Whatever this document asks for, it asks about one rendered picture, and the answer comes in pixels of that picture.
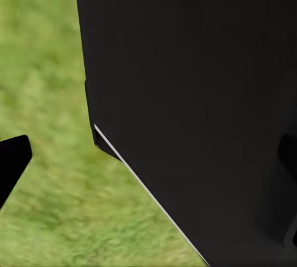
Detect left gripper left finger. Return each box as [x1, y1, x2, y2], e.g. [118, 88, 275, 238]
[0, 135, 32, 209]

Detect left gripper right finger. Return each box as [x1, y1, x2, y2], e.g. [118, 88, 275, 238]
[277, 134, 297, 185]

